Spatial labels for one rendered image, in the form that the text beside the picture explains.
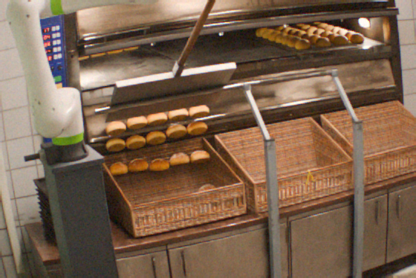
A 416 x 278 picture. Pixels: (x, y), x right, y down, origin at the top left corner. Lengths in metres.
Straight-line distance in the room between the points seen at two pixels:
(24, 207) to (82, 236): 1.22
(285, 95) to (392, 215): 0.88
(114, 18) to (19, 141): 0.76
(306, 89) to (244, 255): 1.02
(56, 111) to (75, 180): 0.31
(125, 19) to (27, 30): 1.45
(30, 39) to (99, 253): 0.86
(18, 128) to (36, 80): 1.36
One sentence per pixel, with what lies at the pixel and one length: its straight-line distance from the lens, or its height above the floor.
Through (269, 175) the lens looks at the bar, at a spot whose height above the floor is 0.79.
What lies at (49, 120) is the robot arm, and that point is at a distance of 2.92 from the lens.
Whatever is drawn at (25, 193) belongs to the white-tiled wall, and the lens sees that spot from 4.35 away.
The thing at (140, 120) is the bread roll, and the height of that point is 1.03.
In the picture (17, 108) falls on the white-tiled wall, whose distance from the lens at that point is 4.24.
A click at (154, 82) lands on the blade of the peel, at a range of 3.88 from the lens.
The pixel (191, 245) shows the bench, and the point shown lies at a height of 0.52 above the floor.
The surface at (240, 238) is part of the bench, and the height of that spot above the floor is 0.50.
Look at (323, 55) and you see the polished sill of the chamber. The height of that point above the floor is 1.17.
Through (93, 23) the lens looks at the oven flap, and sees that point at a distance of 4.25.
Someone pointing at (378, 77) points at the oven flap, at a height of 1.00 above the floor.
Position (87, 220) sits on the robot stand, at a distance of 3.17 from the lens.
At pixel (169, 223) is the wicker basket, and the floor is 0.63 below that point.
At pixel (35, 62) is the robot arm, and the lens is 2.91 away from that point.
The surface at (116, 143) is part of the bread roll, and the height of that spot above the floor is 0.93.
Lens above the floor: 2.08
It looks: 16 degrees down
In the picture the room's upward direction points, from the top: 5 degrees counter-clockwise
